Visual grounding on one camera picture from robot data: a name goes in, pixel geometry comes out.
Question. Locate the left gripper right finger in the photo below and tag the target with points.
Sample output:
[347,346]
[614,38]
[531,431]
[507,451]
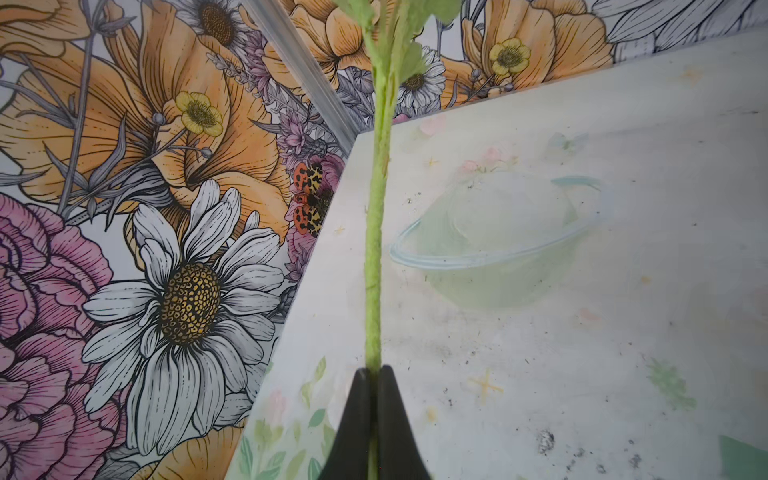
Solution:
[398,454]

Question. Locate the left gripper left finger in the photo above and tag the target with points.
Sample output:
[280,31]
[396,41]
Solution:
[349,456]

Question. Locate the white daisy flower stem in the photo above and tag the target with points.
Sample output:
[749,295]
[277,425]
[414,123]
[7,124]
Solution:
[389,34]

